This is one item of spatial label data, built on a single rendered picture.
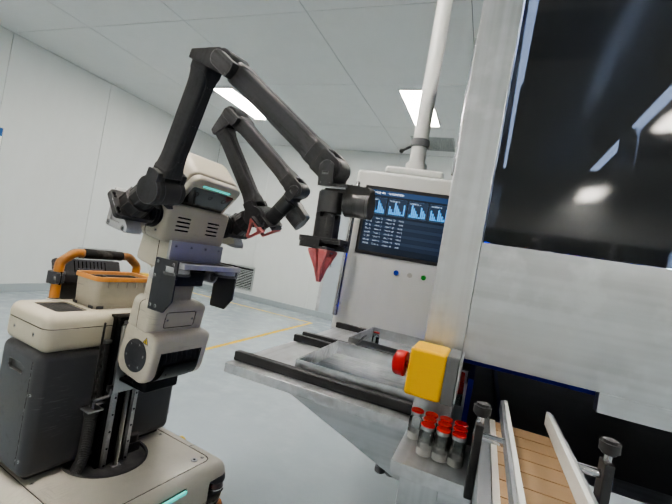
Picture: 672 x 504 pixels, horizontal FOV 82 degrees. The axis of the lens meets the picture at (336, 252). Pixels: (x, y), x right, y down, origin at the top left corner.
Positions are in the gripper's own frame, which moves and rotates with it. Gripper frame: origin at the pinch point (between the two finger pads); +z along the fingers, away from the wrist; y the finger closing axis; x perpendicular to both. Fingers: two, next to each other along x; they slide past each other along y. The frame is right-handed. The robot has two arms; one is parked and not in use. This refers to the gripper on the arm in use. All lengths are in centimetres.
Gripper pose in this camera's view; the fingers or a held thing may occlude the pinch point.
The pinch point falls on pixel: (318, 278)
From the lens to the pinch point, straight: 88.1
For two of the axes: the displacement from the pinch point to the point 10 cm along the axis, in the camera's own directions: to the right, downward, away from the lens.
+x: 3.5, 0.7, 9.3
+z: -1.5, 9.9, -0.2
